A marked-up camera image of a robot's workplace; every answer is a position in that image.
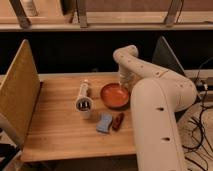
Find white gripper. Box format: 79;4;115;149
119;69;134;90

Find orange ceramic bowl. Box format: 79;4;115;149
100;83;129;109

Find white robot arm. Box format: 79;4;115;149
113;45;197;171

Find brown oblong object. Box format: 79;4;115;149
112;113;124;131

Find right dark side panel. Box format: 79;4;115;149
152;36;185;75

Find blue sponge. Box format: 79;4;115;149
96;113;113;133

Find left wooden side panel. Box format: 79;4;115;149
0;39;40;148

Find black floor cables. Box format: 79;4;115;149
181;56;213;171

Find wooden shelf frame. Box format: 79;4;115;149
0;0;213;31

